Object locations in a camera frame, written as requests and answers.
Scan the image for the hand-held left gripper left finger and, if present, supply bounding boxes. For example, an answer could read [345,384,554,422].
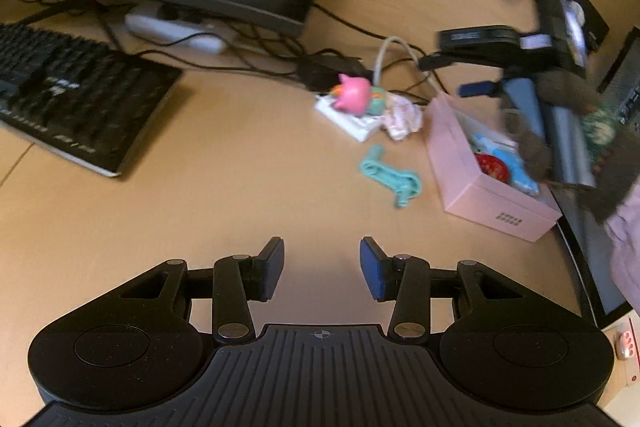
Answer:
[122,236,286,345]

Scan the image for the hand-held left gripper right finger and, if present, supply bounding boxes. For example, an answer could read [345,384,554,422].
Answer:
[359,236,521,345]

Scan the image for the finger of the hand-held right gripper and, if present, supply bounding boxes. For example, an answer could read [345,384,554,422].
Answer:
[417,26,523,70]
[459,77,516,102]

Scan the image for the red woven hat yellow star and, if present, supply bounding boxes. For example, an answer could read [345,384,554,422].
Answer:
[474,154,511,182]

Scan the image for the white pink paper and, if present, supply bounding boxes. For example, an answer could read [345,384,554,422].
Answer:
[382,99,425,142]

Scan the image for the blue white tissue pack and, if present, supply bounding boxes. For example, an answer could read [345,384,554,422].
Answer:
[472,134,541,195]

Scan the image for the teal toy figure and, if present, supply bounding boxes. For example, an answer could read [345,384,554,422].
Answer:
[367,87,391,116]

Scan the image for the pink cardboard box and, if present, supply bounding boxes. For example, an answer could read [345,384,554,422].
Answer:
[425,94,563,242]

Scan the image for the pink bird toy figure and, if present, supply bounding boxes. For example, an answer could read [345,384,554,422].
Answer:
[332,74,373,115]

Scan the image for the white rectangular toy base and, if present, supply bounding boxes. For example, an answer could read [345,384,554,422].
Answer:
[315,94,388,142]

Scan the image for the glass panel computer case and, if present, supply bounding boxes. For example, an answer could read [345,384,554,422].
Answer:
[500,27,640,328]

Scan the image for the black power adapter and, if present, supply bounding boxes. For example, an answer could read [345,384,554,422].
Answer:
[300,54,361,90]

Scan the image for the lavender clothing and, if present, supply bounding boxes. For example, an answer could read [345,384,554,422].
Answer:
[605,202,640,313]

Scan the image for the black keyboard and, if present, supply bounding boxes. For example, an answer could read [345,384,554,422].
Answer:
[0,23,183,178]

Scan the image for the white power strip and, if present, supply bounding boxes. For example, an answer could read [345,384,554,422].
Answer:
[124,4,228,55]

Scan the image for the white box with pink print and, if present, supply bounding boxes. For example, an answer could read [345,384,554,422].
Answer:
[600,314,640,408]

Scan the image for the grey looped cable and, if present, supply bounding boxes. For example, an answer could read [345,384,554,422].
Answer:
[372,37,441,98]

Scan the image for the tangle of black cables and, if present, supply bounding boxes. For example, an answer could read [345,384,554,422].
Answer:
[0,0,436,108]

